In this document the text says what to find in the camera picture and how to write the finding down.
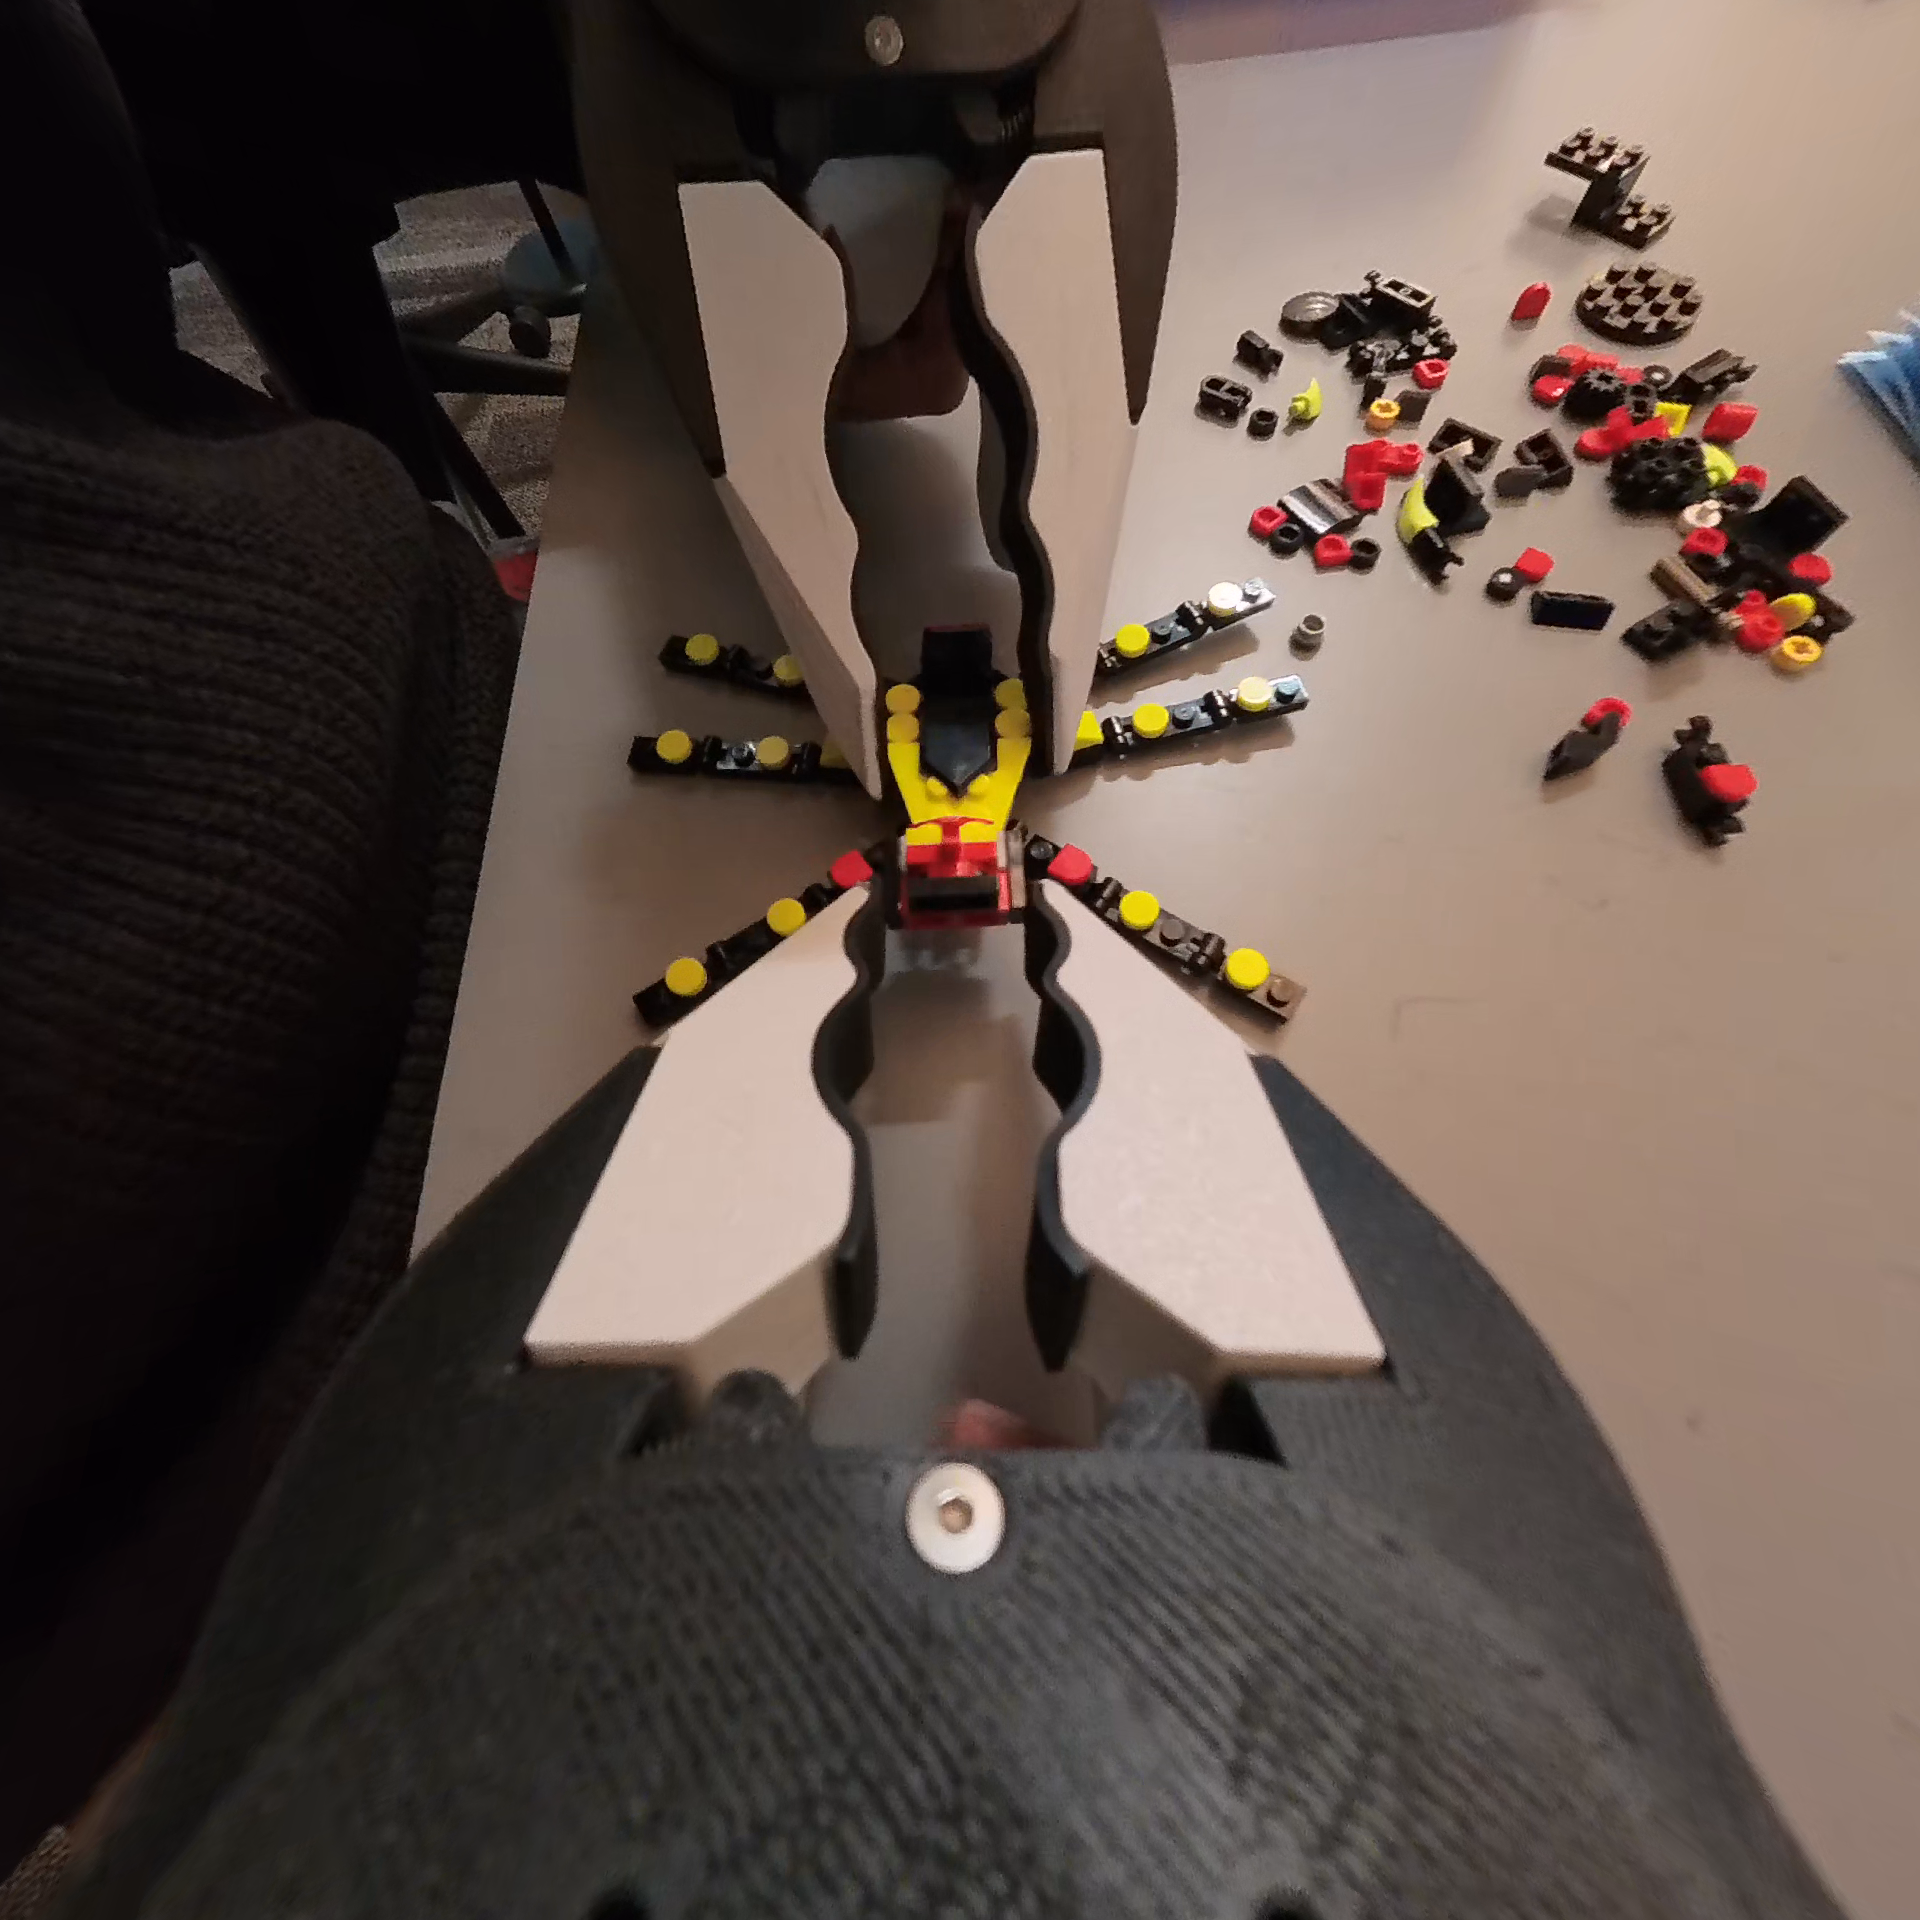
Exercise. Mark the red yellow lego head assembly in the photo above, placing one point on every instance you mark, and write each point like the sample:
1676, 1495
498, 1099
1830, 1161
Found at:
954, 879

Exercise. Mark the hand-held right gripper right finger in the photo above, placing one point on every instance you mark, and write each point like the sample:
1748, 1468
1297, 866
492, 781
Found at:
1200, 1200

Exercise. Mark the blue paper sheets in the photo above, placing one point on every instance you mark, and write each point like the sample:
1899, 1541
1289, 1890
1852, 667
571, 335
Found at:
1891, 375

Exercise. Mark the pile of loose lego pieces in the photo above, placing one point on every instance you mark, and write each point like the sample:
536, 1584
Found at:
1622, 450

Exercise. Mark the yellow black lego spider model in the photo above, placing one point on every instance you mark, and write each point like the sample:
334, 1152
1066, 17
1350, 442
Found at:
960, 780

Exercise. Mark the black office chair base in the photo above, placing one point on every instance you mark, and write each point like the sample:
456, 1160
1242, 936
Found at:
542, 277

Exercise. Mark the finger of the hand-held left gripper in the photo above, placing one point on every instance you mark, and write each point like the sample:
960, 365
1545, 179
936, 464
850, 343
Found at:
1072, 375
772, 420

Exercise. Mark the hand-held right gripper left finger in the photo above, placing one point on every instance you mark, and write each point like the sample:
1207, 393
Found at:
704, 1200

